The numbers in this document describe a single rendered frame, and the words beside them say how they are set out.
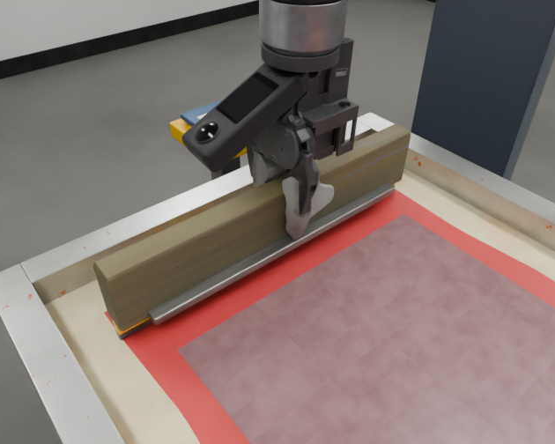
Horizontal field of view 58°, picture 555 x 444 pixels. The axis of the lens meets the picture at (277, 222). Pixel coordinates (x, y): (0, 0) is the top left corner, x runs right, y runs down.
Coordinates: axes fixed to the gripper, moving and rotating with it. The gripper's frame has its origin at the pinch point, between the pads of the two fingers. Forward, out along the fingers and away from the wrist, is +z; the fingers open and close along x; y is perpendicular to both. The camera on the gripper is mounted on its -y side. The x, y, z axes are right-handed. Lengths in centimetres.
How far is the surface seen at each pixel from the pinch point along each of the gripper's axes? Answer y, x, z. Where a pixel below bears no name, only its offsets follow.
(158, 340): -17.2, -2.5, 5.0
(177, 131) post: 6.1, 34.0, 6.1
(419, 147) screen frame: 27.2, 1.3, 0.8
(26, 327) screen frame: -27.0, 3.8, 1.7
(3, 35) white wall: 39, 319, 80
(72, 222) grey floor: 9, 147, 103
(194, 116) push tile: 8.9, 32.8, 3.7
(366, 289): 4.1, -10.9, 4.5
